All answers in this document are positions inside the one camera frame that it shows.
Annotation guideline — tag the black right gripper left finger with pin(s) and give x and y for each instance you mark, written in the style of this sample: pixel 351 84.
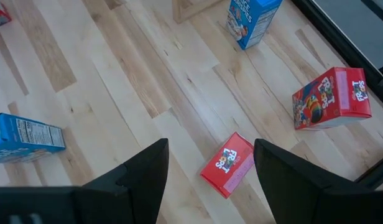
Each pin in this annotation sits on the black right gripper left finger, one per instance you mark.
pixel 132 193

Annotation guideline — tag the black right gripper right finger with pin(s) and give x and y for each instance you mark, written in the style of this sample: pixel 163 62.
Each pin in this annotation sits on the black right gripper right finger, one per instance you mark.
pixel 288 193

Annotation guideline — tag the blue Rice Krispies cereal box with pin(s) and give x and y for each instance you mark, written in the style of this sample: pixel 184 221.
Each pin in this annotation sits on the blue Rice Krispies cereal box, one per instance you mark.
pixel 23 138
pixel 250 21

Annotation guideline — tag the wooden slatted shelf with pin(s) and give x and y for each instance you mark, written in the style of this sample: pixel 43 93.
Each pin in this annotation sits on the wooden slatted shelf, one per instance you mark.
pixel 191 9

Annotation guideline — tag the black aluminium rig frame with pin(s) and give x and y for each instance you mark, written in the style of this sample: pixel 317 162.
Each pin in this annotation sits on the black aluminium rig frame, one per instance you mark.
pixel 334 32

